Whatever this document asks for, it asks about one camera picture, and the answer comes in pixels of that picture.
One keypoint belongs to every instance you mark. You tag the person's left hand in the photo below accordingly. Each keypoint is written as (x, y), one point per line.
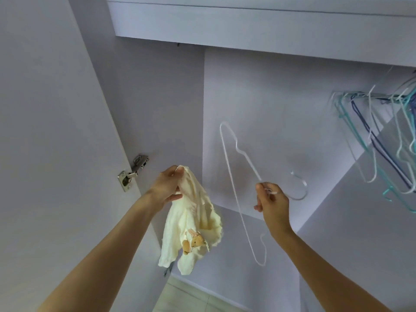
(162, 188)

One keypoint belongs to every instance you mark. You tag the person's right hand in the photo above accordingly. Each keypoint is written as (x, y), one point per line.
(276, 211)

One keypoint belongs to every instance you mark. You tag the person's left thumb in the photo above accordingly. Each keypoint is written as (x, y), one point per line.
(175, 197)

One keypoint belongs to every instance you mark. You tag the person's right thumb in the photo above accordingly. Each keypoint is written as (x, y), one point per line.
(264, 190)

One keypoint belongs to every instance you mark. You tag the cream baby garment with bunny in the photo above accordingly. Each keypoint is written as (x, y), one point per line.
(195, 212)

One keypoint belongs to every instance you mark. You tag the person's right forearm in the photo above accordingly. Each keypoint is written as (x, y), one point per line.
(321, 272)

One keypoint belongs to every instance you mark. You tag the person's left forearm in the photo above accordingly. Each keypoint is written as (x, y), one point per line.
(107, 253)

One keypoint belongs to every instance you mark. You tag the metal cabinet hinge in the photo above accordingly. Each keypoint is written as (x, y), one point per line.
(167, 272)
(130, 175)

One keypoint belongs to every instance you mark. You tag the white wardrobe cabinet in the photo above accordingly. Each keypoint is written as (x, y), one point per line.
(266, 81)

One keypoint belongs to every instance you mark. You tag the bunch of coloured hangers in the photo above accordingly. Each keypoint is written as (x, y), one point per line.
(373, 139)

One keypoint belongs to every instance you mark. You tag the white wardrobe door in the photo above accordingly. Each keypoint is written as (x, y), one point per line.
(58, 133)

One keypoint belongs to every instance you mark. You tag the metal closet rod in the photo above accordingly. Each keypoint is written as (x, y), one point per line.
(378, 95)

